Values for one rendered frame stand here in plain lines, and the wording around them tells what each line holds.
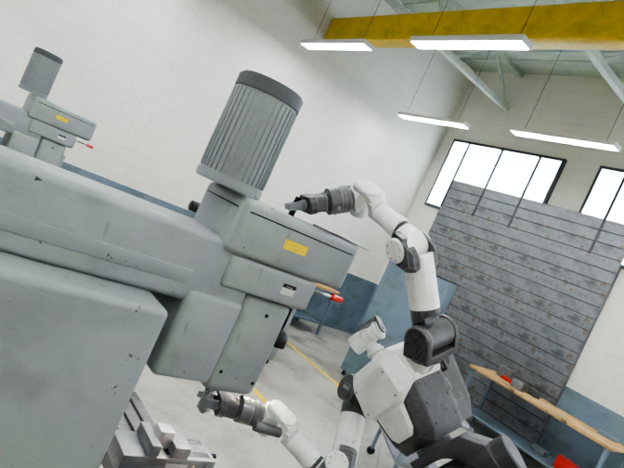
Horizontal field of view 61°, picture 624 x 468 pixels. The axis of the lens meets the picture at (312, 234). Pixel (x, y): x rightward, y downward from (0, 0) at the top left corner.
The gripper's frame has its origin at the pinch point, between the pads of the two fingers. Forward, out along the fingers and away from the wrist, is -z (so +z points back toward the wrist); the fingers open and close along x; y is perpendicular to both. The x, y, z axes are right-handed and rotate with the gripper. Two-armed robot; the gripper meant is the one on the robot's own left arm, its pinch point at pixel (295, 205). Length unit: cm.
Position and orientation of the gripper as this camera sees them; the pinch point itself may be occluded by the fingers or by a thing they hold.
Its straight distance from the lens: 169.9
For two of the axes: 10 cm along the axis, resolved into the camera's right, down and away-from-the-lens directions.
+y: -0.7, -9.7, -2.1
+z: 9.4, -1.3, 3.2
